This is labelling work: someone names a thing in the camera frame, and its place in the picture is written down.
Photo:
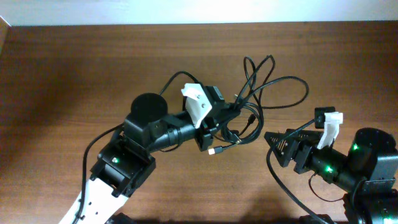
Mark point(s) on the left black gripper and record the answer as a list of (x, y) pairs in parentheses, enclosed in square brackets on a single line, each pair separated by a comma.
[(207, 127)]

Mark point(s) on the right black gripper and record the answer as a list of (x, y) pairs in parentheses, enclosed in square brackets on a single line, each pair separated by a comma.
[(302, 156)]

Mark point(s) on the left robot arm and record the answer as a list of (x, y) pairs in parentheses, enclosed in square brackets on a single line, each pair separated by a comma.
[(125, 163)]

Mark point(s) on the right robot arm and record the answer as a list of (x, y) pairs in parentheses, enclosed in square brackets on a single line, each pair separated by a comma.
[(366, 173)]

